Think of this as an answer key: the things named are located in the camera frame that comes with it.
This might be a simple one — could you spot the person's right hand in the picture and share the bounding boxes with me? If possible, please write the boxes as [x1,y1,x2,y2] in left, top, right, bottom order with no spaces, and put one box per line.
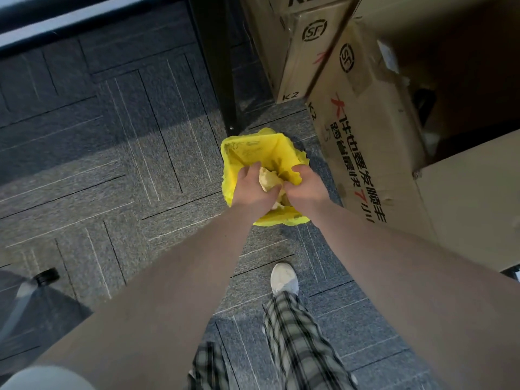
[283,164,332,218]

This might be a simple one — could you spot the person's left hand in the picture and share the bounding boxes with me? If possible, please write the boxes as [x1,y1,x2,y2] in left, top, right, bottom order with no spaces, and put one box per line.
[230,161,282,220]

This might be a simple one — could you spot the person's right forearm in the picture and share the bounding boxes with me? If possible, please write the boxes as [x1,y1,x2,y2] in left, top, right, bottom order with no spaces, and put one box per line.
[307,198,520,390]

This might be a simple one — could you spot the person's left forearm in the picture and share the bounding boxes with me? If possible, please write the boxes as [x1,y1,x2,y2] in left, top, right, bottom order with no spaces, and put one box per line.
[36,200,265,390]

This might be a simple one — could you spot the yellow trash bag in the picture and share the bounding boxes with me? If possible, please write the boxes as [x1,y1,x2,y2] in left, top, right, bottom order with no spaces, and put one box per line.
[220,127,311,228]

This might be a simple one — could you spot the flat printed cardboard box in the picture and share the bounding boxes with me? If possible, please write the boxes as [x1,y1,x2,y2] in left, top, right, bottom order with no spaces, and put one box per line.
[305,19,439,243]

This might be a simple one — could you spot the white sneaker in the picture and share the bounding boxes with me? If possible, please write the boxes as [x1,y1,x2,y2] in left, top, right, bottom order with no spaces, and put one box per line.
[269,262,300,297]

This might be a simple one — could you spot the open cardboard box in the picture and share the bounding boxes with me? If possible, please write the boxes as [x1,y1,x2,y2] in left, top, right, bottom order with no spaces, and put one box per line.
[352,0,520,274]

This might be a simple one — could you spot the white base leg with caster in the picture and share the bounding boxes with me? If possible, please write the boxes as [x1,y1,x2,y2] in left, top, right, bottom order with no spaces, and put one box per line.
[0,266,62,342]

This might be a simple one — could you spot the white shirt sleeve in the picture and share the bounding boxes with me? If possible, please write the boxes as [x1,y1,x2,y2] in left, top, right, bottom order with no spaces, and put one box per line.
[0,364,96,390]

